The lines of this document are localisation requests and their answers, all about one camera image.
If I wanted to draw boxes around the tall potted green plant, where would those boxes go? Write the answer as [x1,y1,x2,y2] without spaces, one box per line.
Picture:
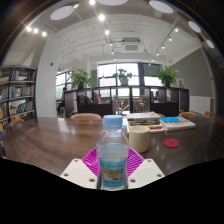
[155,65,180,88]

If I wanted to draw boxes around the person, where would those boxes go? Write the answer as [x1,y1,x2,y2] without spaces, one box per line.
[56,87,68,118]

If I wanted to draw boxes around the tall dark bookshelf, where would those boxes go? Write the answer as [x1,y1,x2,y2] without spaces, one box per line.
[0,65,38,131]

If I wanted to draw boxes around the flat round red coaster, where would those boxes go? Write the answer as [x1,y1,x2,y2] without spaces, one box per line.
[162,138,181,149]

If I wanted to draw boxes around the cream ceramic mug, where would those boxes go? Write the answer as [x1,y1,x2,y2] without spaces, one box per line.
[128,125,151,154]

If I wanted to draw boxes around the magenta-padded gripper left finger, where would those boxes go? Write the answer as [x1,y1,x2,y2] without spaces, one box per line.
[59,148,101,190]

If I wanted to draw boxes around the stack of books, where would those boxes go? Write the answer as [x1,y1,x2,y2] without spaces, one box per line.
[125,111,166,134]

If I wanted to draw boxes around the clear water bottle blue cap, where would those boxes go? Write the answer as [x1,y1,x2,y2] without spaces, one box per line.
[95,114,130,191]

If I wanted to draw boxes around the low dark shelf unit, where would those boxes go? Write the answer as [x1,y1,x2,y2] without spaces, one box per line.
[63,85,190,118]

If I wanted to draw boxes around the small potted plant white pot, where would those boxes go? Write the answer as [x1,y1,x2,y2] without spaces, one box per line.
[112,68,134,87]

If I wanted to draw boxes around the white ceiling air conditioner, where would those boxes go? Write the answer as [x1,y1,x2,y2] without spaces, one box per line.
[120,37,143,53]

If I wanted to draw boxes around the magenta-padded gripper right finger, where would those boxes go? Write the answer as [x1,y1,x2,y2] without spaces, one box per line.
[126,148,166,190]

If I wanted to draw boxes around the bushy potted green plant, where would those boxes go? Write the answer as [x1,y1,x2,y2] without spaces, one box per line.
[68,67,94,90]

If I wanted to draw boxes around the group of ceiling lights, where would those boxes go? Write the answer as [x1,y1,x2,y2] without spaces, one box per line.
[24,0,216,64]

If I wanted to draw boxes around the large book blue cover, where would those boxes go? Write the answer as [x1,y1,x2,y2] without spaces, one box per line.
[159,116,197,132]

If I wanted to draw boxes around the white wall radiator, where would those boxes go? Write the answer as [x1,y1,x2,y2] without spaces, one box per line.
[189,95,212,115]

